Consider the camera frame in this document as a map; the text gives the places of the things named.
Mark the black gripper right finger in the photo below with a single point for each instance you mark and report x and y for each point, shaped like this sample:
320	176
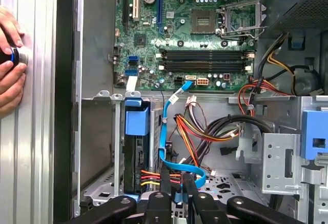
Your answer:
210	211

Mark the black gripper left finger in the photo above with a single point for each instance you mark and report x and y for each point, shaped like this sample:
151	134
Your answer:
159	208

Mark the hard disk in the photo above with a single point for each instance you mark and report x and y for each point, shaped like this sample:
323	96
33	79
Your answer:
137	121

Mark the metal disk bay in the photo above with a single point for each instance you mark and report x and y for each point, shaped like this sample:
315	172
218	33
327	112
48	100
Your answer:
117	144

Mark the bare person hand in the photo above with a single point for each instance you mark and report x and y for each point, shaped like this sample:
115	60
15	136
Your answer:
10	29

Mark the metal optical drive bay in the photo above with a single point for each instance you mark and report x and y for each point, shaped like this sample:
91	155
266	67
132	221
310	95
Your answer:
279	157

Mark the blue plastic bay latch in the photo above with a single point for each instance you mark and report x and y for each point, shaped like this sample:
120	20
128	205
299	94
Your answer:
310	126

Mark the black RAM slot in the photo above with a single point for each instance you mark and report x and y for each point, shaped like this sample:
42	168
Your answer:
205	63
205	68
205	57
205	52

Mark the black open PC case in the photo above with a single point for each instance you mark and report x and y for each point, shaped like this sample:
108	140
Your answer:
64	80

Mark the metal locking lever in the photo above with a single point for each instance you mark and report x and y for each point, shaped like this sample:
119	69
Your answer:
239	38

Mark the green motherboard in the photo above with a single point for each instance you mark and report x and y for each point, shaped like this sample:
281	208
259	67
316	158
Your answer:
179	29

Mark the CPU socket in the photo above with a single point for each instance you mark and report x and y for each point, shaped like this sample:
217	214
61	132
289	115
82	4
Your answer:
204	22

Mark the metal socket cover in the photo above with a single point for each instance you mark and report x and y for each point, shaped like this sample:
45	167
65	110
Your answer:
257	13

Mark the blue expansion slot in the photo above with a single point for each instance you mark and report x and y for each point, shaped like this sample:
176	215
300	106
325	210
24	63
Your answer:
159	3

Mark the black expansion slot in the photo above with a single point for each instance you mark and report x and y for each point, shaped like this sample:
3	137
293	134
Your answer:
125	1

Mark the grey power supply unit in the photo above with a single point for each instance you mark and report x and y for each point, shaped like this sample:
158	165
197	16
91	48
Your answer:
307	11

